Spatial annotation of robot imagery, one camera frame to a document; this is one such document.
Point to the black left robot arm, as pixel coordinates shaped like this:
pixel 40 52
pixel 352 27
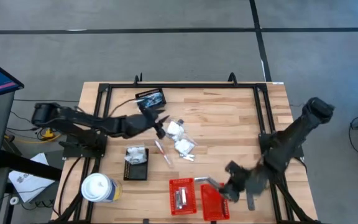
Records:
pixel 82 119

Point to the black desk beam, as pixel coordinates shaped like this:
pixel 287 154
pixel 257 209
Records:
pixel 26 165

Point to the small white packet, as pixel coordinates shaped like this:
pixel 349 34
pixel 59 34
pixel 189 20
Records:
pixel 189 157

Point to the white-lidded wipes canister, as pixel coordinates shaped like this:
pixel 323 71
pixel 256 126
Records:
pixel 98 186

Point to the clear vanity kit bag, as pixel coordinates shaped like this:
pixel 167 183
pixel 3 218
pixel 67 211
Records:
pixel 184 146
pixel 138 159
pixel 174 129
pixel 134 151

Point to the blue white toothbrush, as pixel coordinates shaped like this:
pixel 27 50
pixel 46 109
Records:
pixel 152 102
pixel 149 97

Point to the white tape roll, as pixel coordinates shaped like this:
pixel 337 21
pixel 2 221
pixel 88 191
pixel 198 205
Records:
pixel 10 201

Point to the black aluminium table frame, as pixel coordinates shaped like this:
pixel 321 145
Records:
pixel 182 85

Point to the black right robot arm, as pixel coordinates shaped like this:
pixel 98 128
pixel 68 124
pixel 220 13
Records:
pixel 294 133

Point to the black plastic slotted basket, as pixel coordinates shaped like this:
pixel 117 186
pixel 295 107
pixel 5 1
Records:
pixel 140 93
pixel 135 172

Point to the white paper sheet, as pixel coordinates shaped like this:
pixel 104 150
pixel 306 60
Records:
pixel 26 186

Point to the black table clamp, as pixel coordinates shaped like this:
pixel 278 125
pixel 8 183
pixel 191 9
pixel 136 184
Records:
pixel 140 79
pixel 233 77

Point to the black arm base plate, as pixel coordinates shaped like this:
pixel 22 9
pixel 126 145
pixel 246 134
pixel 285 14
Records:
pixel 73 151
pixel 300 153

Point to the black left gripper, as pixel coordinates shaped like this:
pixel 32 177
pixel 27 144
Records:
pixel 138 124

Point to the white table label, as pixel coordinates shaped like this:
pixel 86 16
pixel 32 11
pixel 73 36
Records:
pixel 278 82

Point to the red plastic slotted basket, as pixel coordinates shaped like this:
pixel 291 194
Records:
pixel 213 205
pixel 172 211

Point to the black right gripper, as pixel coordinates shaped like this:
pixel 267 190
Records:
pixel 247 182

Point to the small table-edge camera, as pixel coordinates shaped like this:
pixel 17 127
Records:
pixel 146 221

